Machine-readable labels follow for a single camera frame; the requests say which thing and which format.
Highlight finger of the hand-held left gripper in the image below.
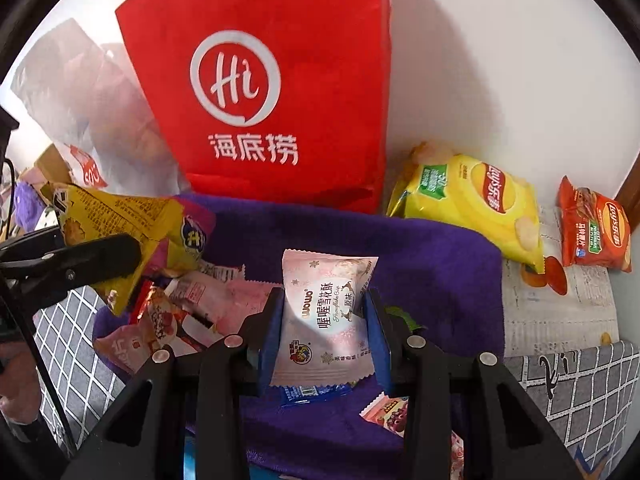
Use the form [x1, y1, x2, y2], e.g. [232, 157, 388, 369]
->
[0, 225, 66, 261]
[0, 232, 143, 311]

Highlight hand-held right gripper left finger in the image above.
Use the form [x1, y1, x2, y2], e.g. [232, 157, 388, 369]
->
[60, 287, 286, 480]

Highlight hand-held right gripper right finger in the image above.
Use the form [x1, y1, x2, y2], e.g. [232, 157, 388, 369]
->
[364, 288, 583, 480]

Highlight yellow snack packet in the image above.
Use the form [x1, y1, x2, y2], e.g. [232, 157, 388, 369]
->
[40, 182, 183, 317]

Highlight white snowflake print snack packet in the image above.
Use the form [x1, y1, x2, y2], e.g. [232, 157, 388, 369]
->
[270, 249, 379, 387]

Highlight small blue snack packet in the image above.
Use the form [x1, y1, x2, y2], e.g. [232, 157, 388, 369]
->
[279, 382, 353, 408]

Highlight red silver wrapper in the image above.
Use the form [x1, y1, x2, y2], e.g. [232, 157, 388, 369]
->
[131, 280, 201, 356]

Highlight person's left hand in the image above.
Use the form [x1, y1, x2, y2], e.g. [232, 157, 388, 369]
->
[0, 340, 43, 423]

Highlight purple cloth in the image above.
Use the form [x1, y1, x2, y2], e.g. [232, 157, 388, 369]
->
[12, 181, 43, 233]

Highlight cardboard boxes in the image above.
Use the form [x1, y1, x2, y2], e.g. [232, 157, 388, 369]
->
[35, 144, 73, 186]

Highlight purple towel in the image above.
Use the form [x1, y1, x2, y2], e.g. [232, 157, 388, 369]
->
[92, 192, 505, 480]

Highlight white plastic shopping bag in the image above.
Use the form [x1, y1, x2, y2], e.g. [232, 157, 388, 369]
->
[10, 17, 193, 196]

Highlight yellow chips bag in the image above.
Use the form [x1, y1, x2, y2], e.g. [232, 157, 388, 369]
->
[386, 141, 546, 275]

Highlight white printed cloth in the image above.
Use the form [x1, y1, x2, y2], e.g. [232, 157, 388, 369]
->
[501, 205, 623, 358]

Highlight grey checked tablecloth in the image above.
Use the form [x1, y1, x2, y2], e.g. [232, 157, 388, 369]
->
[32, 285, 638, 480]

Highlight orange-red chips bag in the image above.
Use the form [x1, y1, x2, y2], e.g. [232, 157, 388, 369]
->
[556, 176, 633, 273]

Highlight red paper bag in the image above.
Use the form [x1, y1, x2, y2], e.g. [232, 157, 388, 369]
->
[115, 0, 392, 215]

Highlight brown wooden door frame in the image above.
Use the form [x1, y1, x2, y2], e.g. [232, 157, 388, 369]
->
[612, 160, 640, 236]

